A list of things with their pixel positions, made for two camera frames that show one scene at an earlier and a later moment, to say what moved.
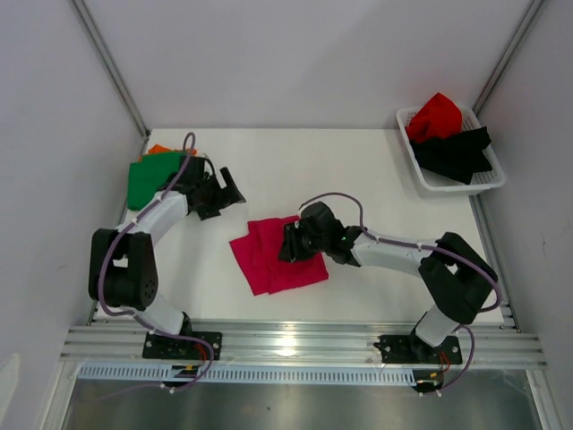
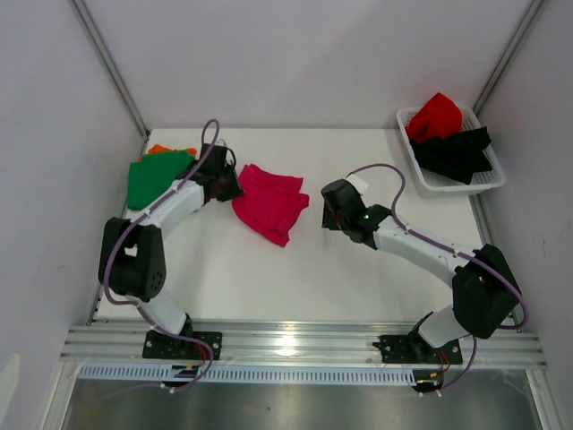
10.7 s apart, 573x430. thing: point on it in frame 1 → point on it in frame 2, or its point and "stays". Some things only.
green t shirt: [149, 176] stays
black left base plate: [182, 348] stays
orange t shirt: [161, 150] stays
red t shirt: [438, 116] stays
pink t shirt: [259, 256] → [269, 204]
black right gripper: [295, 242] → [334, 210]
